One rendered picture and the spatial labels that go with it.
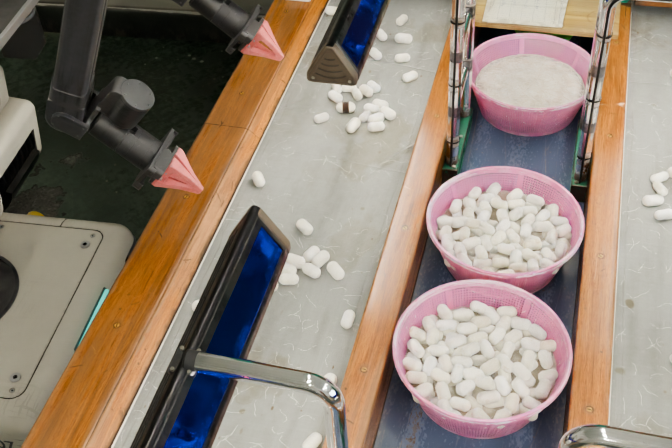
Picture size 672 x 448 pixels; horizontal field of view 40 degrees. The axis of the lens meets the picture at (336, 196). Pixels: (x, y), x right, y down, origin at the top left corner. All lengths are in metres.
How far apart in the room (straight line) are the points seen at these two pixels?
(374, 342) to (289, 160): 0.48
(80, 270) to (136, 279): 0.75
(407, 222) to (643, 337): 0.42
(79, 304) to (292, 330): 0.86
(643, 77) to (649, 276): 0.55
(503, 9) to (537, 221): 0.63
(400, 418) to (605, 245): 0.45
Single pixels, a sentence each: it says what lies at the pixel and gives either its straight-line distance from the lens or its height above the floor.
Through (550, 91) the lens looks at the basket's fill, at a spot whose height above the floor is 0.73.
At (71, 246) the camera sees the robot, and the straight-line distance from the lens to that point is 2.39.
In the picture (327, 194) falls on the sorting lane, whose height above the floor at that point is 0.74.
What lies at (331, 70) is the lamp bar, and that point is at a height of 1.07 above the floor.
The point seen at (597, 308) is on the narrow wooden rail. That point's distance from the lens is 1.51.
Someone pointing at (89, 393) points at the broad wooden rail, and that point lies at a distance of 1.46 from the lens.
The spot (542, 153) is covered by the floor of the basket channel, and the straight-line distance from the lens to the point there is 1.90.
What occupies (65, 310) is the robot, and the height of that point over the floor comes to 0.28.
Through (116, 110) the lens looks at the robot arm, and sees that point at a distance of 1.49.
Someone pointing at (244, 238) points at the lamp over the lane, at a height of 1.11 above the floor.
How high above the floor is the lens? 1.90
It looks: 43 degrees down
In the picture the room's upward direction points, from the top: 4 degrees counter-clockwise
